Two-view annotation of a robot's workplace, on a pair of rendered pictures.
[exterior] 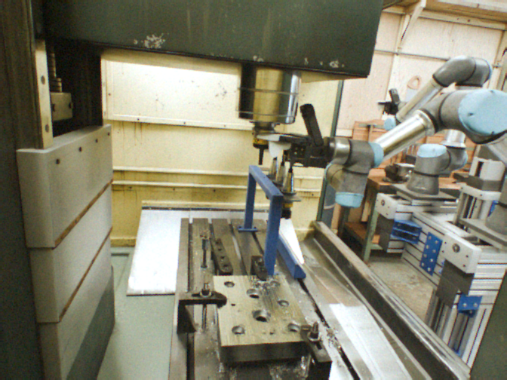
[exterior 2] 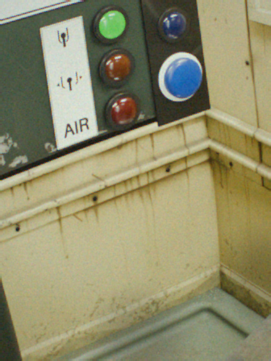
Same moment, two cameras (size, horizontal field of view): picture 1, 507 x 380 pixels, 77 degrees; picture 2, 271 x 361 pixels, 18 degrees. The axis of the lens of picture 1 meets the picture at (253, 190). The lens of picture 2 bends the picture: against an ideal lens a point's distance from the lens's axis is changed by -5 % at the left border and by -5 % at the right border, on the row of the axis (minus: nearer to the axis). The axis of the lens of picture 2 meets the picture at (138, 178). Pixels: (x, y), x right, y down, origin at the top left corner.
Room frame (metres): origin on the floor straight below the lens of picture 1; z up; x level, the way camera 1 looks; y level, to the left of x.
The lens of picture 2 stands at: (0.98, -0.69, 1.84)
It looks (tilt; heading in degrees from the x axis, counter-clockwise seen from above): 26 degrees down; 74
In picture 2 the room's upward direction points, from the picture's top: 8 degrees counter-clockwise
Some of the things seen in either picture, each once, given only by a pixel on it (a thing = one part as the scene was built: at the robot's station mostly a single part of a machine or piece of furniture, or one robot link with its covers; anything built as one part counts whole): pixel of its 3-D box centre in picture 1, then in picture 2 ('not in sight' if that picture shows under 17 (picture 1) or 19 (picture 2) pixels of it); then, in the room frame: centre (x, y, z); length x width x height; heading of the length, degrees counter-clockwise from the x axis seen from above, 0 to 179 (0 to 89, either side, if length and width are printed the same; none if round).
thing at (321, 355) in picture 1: (312, 351); not in sight; (0.62, -0.18, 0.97); 0.13 x 0.03 x 0.15; 12
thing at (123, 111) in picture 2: not in sight; (123, 110); (1.13, -0.16, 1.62); 0.02 x 0.01 x 0.02; 12
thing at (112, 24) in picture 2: not in sight; (111, 24); (1.13, -0.16, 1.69); 0.02 x 0.01 x 0.02; 12
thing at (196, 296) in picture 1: (202, 305); not in sight; (0.75, 0.11, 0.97); 0.13 x 0.03 x 0.15; 102
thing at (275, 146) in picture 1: (274, 145); not in sight; (0.82, -0.04, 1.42); 0.09 x 0.03 x 0.06; 116
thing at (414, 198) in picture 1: (423, 196); not in sight; (1.58, -0.87, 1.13); 0.36 x 0.22 x 0.06; 100
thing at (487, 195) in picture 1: (480, 191); not in sight; (1.35, -0.97, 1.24); 0.14 x 0.09 x 0.03; 10
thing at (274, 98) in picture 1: (267, 96); not in sight; (0.85, -0.01, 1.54); 0.16 x 0.16 x 0.12
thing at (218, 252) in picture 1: (220, 261); not in sight; (1.08, 0.10, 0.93); 0.26 x 0.05 x 0.06; 17
